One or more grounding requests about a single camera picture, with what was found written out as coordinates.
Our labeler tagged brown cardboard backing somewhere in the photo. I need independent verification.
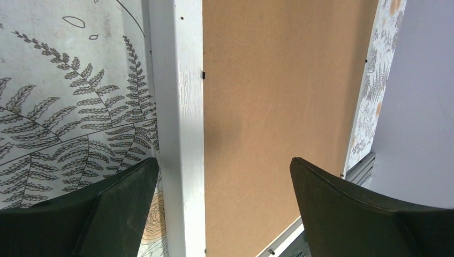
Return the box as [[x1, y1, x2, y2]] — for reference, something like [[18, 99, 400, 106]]
[[203, 1, 378, 256]]

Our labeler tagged floral tablecloth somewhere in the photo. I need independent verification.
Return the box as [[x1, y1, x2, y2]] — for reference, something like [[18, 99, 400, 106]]
[[1, 1, 406, 256]]

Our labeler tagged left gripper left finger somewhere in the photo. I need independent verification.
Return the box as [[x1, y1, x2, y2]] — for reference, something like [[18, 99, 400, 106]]
[[1, 158, 159, 256]]

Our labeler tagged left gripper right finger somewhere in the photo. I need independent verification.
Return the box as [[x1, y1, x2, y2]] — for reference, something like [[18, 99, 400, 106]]
[[290, 157, 453, 256]]

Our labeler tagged white picture frame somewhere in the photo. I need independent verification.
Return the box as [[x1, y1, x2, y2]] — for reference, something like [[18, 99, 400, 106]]
[[148, 0, 387, 257]]

